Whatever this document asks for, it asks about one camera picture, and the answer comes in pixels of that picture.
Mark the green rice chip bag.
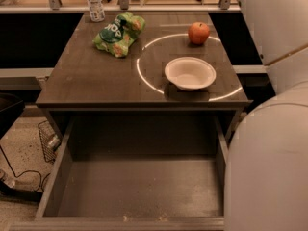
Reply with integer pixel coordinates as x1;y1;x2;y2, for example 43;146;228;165
92;12;145;58

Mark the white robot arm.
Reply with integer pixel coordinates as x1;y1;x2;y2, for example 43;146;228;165
224;0;308;231

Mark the open grey top drawer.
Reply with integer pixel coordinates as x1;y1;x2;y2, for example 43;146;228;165
10;114;225;231

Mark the white paper bowl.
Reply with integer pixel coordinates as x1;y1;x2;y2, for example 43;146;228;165
165;57;217;91

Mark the grey wooden cabinet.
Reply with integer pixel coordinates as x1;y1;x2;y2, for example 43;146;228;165
37;12;250;135

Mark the red apple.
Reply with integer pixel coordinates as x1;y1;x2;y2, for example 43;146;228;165
188;22;210;45

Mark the clear plastic water bottle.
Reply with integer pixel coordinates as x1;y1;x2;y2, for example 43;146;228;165
87;0;105;22

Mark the black bin at left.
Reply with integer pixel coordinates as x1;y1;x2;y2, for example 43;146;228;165
0;93;25;139

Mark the black wire basket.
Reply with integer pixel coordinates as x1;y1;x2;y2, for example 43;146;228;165
38;120;61;164

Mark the black floor cable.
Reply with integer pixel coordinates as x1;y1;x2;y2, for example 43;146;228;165
0;144;52;193

